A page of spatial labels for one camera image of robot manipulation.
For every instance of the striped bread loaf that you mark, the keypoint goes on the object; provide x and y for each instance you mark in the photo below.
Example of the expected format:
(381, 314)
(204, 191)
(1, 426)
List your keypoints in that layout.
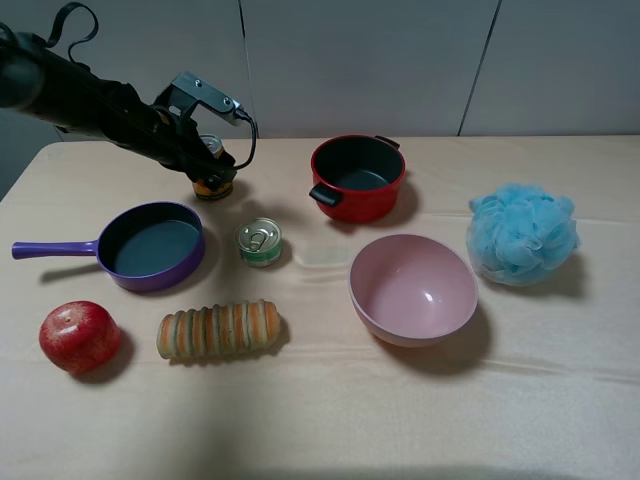
(219, 331)

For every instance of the pink plastic bowl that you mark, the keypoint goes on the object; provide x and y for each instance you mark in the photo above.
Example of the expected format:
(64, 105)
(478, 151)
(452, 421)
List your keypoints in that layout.
(412, 291)

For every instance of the blue bath loofah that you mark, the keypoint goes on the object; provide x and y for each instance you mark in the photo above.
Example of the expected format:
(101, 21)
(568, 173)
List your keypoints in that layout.
(520, 235)

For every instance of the red apple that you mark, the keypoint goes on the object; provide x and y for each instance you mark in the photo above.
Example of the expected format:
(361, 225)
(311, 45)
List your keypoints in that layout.
(79, 337)

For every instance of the orange beverage can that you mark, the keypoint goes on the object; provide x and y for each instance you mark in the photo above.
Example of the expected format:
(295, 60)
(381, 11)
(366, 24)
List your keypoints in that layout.
(212, 189)

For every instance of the red cooking pot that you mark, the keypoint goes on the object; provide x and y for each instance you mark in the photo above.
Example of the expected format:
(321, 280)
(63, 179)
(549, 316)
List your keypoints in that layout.
(357, 178)

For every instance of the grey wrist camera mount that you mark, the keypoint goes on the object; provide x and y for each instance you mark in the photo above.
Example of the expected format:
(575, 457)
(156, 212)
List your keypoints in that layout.
(188, 91)

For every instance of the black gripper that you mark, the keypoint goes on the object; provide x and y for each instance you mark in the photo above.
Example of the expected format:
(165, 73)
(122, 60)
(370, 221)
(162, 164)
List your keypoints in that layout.
(175, 143)

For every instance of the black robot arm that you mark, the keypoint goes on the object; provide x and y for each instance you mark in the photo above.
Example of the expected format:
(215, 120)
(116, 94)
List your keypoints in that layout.
(41, 84)

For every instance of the small green tin can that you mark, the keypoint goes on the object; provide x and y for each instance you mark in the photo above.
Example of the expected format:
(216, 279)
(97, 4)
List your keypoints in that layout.
(259, 242)

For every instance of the purple frying pan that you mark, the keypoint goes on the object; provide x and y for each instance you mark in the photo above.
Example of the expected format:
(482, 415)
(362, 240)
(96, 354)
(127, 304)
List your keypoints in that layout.
(148, 248)

